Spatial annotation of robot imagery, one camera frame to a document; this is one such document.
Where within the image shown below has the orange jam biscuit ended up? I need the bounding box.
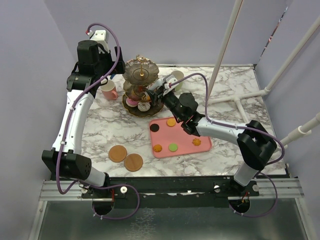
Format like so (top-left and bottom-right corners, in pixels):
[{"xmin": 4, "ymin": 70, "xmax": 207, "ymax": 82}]
[{"xmin": 166, "ymin": 118, "xmax": 177, "ymax": 127}]

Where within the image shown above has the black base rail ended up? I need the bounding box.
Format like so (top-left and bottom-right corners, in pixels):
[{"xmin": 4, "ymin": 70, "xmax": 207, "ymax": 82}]
[{"xmin": 81, "ymin": 176, "xmax": 259, "ymax": 209}]

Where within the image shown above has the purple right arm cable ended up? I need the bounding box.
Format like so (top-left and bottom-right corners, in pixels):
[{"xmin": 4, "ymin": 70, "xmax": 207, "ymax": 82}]
[{"xmin": 168, "ymin": 72, "xmax": 286, "ymax": 219}]

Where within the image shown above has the orange flower cookie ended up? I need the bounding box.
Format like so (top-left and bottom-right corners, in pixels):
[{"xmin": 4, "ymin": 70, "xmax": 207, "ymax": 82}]
[{"xmin": 192, "ymin": 138, "xmax": 202, "ymax": 146}]

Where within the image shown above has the pink serving tray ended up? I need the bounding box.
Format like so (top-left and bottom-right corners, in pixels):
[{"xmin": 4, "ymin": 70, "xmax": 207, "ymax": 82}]
[{"xmin": 149, "ymin": 117, "xmax": 212, "ymax": 158}]

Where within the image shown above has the black sandwich cookie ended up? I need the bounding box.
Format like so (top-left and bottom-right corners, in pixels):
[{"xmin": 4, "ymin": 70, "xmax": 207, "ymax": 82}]
[{"xmin": 149, "ymin": 123, "xmax": 160, "ymax": 133}]

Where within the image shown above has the pink frosted donut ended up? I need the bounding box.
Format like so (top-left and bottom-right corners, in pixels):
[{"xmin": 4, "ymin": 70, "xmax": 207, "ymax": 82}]
[{"xmin": 125, "ymin": 98, "xmax": 138, "ymax": 108}]

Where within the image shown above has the round wooden coaster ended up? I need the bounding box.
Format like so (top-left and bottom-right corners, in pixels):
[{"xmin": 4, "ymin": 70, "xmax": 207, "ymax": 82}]
[
  {"xmin": 124, "ymin": 153, "xmax": 144, "ymax": 172},
  {"xmin": 108, "ymin": 145, "xmax": 127, "ymax": 163}
]

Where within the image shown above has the white chocolate-striped donut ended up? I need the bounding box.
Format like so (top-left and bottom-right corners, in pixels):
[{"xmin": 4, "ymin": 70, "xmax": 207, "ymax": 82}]
[{"xmin": 137, "ymin": 101, "xmax": 151, "ymax": 112}]

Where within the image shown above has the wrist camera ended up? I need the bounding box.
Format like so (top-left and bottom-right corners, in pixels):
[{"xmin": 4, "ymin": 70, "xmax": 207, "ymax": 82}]
[
  {"xmin": 86, "ymin": 30, "xmax": 110, "ymax": 53},
  {"xmin": 157, "ymin": 74, "xmax": 179, "ymax": 96}
]

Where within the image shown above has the chocolate chip cookie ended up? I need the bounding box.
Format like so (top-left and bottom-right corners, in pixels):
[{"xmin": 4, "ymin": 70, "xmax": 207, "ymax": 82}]
[{"xmin": 153, "ymin": 144, "xmax": 163, "ymax": 153}]

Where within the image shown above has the pink mug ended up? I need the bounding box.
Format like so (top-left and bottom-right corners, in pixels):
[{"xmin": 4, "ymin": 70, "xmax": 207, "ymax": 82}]
[{"xmin": 100, "ymin": 80, "xmax": 118, "ymax": 101}]

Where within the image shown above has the three-tier grey cake stand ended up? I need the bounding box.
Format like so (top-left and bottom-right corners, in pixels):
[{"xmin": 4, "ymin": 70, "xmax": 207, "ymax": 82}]
[{"xmin": 122, "ymin": 55, "xmax": 163, "ymax": 118}]

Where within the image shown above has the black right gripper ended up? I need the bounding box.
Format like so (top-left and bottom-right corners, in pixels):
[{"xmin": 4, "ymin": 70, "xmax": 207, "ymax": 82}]
[{"xmin": 146, "ymin": 83, "xmax": 184, "ymax": 122}]

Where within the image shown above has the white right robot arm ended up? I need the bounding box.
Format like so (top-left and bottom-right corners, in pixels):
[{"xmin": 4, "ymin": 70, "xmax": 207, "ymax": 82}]
[{"xmin": 146, "ymin": 87, "xmax": 277, "ymax": 196}]

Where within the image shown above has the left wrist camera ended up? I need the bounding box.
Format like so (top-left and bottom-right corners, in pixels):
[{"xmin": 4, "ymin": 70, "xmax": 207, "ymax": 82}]
[{"xmin": 86, "ymin": 30, "xmax": 110, "ymax": 53}]

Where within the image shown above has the green macaron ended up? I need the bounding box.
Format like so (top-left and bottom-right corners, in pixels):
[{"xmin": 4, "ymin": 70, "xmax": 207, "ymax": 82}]
[{"xmin": 168, "ymin": 143, "xmax": 178, "ymax": 152}]

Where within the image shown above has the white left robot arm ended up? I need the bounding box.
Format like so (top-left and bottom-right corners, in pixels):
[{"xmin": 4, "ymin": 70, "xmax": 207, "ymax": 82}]
[{"xmin": 41, "ymin": 40, "xmax": 125, "ymax": 198}]

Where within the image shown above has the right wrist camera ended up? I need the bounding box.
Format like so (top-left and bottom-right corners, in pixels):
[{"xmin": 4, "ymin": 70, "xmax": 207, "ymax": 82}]
[{"xmin": 157, "ymin": 74, "xmax": 179, "ymax": 96}]

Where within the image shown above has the green mug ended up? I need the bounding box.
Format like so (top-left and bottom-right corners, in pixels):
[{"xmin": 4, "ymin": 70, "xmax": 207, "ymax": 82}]
[{"xmin": 171, "ymin": 70, "xmax": 185, "ymax": 92}]

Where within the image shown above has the white pvc pipe frame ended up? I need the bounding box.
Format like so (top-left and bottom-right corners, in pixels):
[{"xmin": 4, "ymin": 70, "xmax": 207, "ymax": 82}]
[{"xmin": 204, "ymin": 0, "xmax": 320, "ymax": 151}]

